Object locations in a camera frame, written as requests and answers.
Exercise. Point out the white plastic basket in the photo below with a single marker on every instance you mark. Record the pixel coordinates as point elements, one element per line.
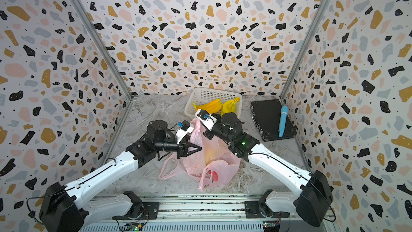
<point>201,96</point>

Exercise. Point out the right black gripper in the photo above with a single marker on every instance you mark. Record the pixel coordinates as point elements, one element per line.
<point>209,134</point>

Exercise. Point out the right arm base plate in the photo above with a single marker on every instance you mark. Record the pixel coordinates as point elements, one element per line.
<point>256,210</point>

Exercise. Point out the pink plastic bag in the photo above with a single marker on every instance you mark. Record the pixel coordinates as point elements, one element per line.
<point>199,139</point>
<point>216,174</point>

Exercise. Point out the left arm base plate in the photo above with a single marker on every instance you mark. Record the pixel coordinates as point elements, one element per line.
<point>145,211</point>

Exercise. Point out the blue microphone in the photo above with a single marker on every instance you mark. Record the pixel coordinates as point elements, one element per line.
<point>283,118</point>

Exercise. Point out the aluminium rail frame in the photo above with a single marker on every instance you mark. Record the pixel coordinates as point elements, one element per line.
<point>207,213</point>

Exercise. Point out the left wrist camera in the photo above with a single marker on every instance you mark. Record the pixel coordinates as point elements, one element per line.
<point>185,127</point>

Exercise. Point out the yellow banana bunch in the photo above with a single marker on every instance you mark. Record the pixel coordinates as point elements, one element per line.
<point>213,152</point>
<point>211,107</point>

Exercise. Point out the greenish banana bunch right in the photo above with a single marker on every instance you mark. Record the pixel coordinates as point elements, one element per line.
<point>229,106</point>

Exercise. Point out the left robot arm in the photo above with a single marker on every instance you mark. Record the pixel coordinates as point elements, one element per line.
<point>70,207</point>

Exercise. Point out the black case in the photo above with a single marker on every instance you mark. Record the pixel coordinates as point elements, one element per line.
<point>266,117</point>

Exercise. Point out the left green circuit board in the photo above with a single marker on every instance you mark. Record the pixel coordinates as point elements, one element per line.
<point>133,227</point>

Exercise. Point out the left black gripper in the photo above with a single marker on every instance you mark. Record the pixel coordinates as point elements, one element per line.
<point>183,148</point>

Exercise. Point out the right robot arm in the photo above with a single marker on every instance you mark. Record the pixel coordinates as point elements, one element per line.
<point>312,195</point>

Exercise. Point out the right circuit board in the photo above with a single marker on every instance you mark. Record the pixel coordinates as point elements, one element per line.
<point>271,226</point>

